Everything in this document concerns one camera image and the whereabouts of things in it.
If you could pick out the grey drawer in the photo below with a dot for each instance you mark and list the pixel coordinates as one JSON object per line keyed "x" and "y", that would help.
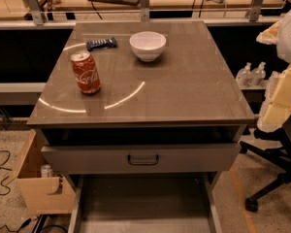
{"x": 137, "y": 159}
{"x": 144, "y": 204}

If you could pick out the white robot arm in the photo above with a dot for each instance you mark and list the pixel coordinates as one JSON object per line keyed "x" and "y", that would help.
{"x": 276, "y": 108}

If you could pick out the grey drawer cabinet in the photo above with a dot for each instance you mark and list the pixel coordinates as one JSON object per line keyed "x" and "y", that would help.
{"x": 187, "y": 96}

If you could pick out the white ceramic bowl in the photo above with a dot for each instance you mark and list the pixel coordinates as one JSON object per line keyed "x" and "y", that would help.
{"x": 147, "y": 45}

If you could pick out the red cola can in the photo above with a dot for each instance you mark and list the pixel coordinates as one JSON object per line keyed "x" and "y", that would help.
{"x": 85, "y": 71}

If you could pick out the blue snack bar wrapper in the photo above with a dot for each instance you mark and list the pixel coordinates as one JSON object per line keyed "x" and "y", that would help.
{"x": 101, "y": 44}

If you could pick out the right clear sanitizer bottle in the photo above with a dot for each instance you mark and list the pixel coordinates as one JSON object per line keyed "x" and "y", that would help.
{"x": 258, "y": 74}

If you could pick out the small white bottle in box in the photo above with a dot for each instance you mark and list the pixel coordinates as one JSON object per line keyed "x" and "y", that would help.
{"x": 46, "y": 171}

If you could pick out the cardboard box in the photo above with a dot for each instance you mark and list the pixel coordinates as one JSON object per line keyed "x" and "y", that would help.
{"x": 42, "y": 196}

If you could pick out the black office chair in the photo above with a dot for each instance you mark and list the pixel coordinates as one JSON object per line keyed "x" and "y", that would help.
{"x": 281, "y": 157}

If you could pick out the middle metal frame post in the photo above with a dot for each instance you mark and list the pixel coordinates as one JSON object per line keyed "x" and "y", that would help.
{"x": 144, "y": 10}

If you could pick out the metal frame post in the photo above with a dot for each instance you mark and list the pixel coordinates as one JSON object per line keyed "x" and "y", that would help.
{"x": 36, "y": 11}
{"x": 254, "y": 10}
{"x": 144, "y": 10}

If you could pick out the left metal frame post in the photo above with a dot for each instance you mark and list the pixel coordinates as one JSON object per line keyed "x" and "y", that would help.
{"x": 36, "y": 11}

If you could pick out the right metal frame post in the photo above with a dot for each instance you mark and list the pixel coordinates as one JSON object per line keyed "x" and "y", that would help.
{"x": 254, "y": 10}

